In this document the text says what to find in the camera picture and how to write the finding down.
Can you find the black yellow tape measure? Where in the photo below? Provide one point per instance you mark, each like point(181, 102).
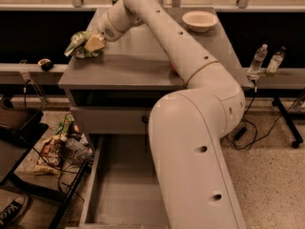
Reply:
point(45, 64)

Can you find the green snack bag on floor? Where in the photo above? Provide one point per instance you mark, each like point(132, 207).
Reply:
point(65, 125)

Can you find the black rolling stand leg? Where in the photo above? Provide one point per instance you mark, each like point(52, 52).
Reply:
point(290, 118)

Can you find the red apple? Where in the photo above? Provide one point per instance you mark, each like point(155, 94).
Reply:
point(173, 67)

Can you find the dark bin on stand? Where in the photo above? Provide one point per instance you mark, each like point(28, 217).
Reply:
point(18, 125)

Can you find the clear bottle dark cap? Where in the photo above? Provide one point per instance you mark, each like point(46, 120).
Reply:
point(276, 61)

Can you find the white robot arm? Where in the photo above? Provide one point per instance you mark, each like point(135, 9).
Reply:
point(185, 127)

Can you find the clear water bottle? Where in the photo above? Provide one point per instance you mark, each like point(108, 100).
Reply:
point(258, 59)

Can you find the grey drawer cabinet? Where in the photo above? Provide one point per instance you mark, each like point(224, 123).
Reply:
point(134, 72)

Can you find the white bowl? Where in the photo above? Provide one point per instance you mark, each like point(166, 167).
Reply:
point(199, 21)

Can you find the brown snack bag on floor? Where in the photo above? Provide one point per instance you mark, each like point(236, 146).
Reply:
point(50, 159)

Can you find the open grey middle drawer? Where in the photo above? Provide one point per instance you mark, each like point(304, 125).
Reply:
point(123, 190)

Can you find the plastic bottle on floor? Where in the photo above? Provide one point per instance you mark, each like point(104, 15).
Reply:
point(79, 153)

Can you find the black sneaker white laces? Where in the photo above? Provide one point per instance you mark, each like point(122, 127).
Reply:
point(13, 211)

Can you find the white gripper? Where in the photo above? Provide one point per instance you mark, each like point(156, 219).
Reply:
point(107, 29)

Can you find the grey top drawer black handle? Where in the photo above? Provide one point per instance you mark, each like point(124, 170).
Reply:
point(111, 120)

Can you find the green jalapeno chip bag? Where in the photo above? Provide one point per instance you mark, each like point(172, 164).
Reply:
point(78, 41)

